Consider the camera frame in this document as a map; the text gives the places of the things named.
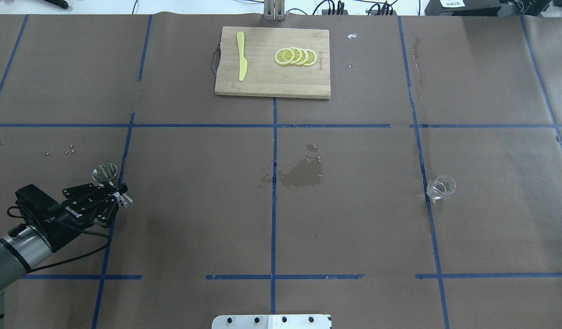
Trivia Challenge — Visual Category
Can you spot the wooden cutting board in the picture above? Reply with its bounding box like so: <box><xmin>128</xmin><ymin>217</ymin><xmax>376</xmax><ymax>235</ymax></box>
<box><xmin>214</xmin><ymin>26</ymin><xmax>331</xmax><ymax>100</ymax></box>

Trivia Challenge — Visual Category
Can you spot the clear glass cup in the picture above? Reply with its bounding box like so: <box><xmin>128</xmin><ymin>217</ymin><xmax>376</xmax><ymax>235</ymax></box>
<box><xmin>426</xmin><ymin>175</ymin><xmax>456</xmax><ymax>202</ymax></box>

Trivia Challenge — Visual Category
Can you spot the yellow plastic knife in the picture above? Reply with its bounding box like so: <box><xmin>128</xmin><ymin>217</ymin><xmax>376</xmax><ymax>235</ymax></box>
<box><xmin>236</xmin><ymin>31</ymin><xmax>249</xmax><ymax>82</ymax></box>

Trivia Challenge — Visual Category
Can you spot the black handheld tool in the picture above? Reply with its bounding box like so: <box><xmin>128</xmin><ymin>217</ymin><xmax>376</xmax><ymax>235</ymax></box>
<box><xmin>44</xmin><ymin>0</ymin><xmax>69</xmax><ymax>10</ymax></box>

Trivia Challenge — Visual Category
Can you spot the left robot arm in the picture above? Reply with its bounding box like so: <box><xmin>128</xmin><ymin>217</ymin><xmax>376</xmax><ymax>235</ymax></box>
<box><xmin>0</xmin><ymin>182</ymin><xmax>132</xmax><ymax>329</ymax></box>

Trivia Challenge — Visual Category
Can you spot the black box with label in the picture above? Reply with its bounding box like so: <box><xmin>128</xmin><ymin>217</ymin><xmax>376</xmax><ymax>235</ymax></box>
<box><xmin>424</xmin><ymin>0</ymin><xmax>502</xmax><ymax>16</ymax></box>

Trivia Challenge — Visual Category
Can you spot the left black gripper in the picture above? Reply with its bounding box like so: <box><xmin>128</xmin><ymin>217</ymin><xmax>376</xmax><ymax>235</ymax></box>
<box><xmin>48</xmin><ymin>181</ymin><xmax>128</xmax><ymax>238</ymax></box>

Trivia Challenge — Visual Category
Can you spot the steel measuring jigger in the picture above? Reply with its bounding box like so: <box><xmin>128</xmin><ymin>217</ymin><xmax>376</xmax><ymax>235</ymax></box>
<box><xmin>92</xmin><ymin>163</ymin><xmax>133</xmax><ymax>206</ymax></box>

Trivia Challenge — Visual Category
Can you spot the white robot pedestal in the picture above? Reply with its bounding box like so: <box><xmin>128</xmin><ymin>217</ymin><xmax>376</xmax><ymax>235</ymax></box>
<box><xmin>211</xmin><ymin>314</ymin><xmax>332</xmax><ymax>329</ymax></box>

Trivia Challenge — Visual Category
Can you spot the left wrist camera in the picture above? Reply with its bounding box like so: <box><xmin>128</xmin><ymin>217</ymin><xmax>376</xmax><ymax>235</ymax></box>
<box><xmin>15</xmin><ymin>185</ymin><xmax>61</xmax><ymax>219</ymax></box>

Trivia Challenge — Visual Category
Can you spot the aluminium frame post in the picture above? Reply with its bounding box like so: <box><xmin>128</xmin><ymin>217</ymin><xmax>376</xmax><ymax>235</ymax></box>
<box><xmin>263</xmin><ymin>0</ymin><xmax>286</xmax><ymax>21</ymax></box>

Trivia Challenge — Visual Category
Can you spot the lemon slice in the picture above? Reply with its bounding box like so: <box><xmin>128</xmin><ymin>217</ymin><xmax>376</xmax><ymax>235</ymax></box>
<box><xmin>295</xmin><ymin>48</ymin><xmax>309</xmax><ymax>65</ymax></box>
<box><xmin>290</xmin><ymin>47</ymin><xmax>304</xmax><ymax>64</ymax></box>
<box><xmin>274</xmin><ymin>48</ymin><xmax>295</xmax><ymax>65</ymax></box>
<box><xmin>302</xmin><ymin>49</ymin><xmax>318</xmax><ymax>67</ymax></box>

